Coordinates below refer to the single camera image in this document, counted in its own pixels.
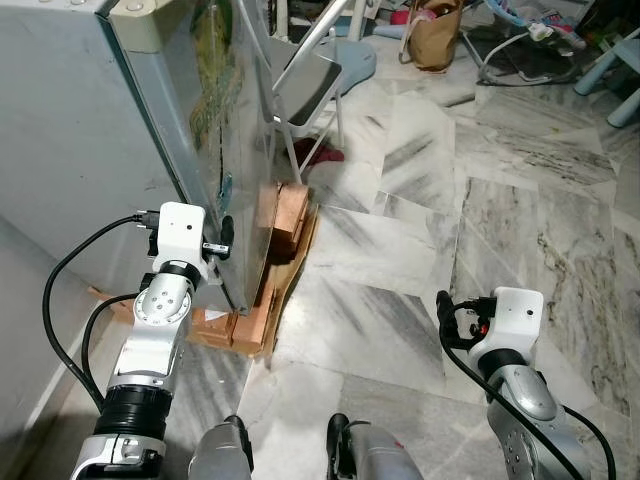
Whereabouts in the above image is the light blue kids table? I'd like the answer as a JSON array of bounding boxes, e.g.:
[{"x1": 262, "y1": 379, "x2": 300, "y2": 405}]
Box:
[{"x1": 575, "y1": 28, "x2": 640, "y2": 129}]

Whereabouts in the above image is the silver fridge door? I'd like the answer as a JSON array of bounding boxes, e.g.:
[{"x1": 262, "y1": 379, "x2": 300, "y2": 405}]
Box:
[{"x1": 105, "y1": 0, "x2": 293, "y2": 316}]

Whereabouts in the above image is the pale blue round stool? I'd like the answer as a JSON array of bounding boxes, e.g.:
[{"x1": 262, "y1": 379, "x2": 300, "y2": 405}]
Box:
[{"x1": 330, "y1": 38, "x2": 379, "y2": 96}]

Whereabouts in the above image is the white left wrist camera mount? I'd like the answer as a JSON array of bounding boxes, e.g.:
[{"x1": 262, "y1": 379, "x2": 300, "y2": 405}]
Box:
[{"x1": 150, "y1": 202, "x2": 211, "y2": 286}]

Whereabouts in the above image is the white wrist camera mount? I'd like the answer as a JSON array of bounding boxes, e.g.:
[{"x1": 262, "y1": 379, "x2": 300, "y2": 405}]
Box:
[
  {"x1": 470, "y1": 288, "x2": 546, "y2": 369},
  {"x1": 150, "y1": 202, "x2": 211, "y2": 286}
]

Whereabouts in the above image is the short black left arm cable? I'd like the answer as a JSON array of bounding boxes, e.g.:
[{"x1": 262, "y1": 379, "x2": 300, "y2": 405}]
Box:
[{"x1": 80, "y1": 292, "x2": 143, "y2": 406}]

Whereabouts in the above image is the baby bouncer seat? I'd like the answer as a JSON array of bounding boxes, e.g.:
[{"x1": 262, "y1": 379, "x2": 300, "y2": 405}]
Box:
[{"x1": 468, "y1": 0, "x2": 591, "y2": 89}]

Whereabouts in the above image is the green printed door sticker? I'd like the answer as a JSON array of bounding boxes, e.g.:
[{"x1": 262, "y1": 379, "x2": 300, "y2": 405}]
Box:
[{"x1": 190, "y1": 0, "x2": 247, "y2": 153}]

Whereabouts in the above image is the silver left robot leg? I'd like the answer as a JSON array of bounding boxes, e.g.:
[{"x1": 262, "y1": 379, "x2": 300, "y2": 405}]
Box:
[{"x1": 188, "y1": 415, "x2": 253, "y2": 480}]

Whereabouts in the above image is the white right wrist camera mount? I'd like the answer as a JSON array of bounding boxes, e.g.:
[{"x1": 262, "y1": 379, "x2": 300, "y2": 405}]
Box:
[{"x1": 470, "y1": 288, "x2": 546, "y2": 369}]

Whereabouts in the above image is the brown paper bag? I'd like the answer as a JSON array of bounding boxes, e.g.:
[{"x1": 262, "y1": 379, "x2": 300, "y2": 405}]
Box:
[{"x1": 400, "y1": 0, "x2": 466, "y2": 73}]

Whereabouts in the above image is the red cloth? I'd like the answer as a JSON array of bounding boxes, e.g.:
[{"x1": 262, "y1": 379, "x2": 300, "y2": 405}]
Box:
[{"x1": 290, "y1": 138, "x2": 346, "y2": 168}]

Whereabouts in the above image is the grey folding chair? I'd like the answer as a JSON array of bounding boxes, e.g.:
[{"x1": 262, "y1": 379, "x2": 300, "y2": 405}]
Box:
[{"x1": 262, "y1": 0, "x2": 366, "y2": 171}]

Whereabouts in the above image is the orange brick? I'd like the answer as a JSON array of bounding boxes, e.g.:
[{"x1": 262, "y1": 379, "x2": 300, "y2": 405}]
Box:
[
  {"x1": 190, "y1": 288, "x2": 277, "y2": 357},
  {"x1": 255, "y1": 180, "x2": 313, "y2": 269}
]

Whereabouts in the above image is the silver fridge body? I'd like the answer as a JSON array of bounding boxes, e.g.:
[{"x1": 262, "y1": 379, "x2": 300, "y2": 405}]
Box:
[{"x1": 0, "y1": 0, "x2": 229, "y2": 303}]

